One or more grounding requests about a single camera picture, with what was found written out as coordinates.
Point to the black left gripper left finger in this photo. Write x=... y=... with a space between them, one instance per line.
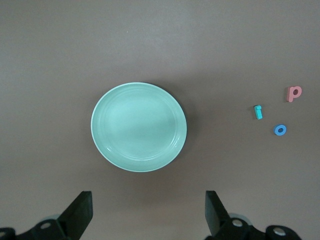
x=75 y=217

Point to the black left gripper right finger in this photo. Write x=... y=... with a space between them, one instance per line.
x=217 y=220

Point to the blue letter o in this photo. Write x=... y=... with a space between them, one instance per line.
x=275 y=130

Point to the teal letter i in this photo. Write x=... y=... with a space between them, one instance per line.
x=258 y=113

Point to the pink letter p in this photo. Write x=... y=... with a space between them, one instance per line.
x=289 y=96

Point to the light green plate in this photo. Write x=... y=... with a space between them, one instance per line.
x=138 y=125

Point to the brown table cover sheet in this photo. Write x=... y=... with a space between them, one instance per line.
x=50 y=50

